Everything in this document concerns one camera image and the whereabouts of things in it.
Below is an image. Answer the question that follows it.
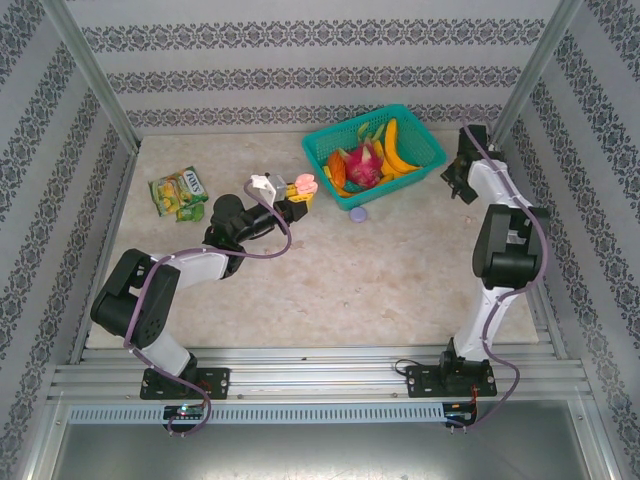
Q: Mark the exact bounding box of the slotted grey cable duct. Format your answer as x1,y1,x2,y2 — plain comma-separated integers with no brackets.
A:
66,402,447,425

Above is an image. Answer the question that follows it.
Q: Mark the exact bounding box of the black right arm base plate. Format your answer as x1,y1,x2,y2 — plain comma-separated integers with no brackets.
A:
403,364,499,399

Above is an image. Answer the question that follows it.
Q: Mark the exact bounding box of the pink peach toy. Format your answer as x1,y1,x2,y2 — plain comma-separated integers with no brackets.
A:
293,172,320,197

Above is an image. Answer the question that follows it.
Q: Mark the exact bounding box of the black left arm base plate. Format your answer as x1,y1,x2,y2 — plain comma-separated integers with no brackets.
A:
140,367,231,401

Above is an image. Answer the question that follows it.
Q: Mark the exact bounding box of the orange papaya half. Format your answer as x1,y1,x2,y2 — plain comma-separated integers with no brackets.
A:
327,152,349,185

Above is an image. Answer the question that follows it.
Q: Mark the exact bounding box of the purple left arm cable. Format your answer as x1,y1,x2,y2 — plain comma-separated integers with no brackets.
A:
122,179,294,439

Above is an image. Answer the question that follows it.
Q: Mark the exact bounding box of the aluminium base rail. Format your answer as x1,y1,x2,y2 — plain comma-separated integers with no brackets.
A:
47,346,589,407

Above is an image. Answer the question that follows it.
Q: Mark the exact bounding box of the pink dragon fruit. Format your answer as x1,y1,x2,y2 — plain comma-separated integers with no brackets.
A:
344,122,389,190

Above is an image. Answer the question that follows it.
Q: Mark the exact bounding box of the grey metal panel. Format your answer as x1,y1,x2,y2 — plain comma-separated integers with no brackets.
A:
47,399,614,480

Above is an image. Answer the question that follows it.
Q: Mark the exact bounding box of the small yellow banana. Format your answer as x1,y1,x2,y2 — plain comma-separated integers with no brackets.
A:
370,139,401,182

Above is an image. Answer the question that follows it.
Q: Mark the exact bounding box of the aluminium side rail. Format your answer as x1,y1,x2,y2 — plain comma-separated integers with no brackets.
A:
68,147,141,365
482,132,571,361

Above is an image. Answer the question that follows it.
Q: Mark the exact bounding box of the aluminium frame post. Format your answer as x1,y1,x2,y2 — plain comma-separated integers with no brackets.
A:
38,0,142,152
492,0,584,146

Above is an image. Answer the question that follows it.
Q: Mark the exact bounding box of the large orange-yellow banana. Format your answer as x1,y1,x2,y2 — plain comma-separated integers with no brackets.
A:
382,117,424,176

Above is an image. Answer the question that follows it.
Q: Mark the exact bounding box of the green Fox's candy bag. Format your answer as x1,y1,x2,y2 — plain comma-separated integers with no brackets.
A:
147,166,208,218

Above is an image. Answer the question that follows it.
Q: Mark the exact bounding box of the yellow fruit slice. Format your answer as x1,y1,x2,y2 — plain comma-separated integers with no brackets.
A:
322,163,354,198

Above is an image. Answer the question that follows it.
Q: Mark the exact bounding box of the teal plastic basket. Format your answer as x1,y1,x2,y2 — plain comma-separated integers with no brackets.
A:
301,103,448,212

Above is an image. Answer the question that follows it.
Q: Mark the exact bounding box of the small green biscuit packet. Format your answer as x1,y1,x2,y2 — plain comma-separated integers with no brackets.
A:
174,202,207,223

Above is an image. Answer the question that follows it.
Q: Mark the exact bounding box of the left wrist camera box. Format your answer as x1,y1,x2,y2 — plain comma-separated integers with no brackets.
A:
248,172,290,207

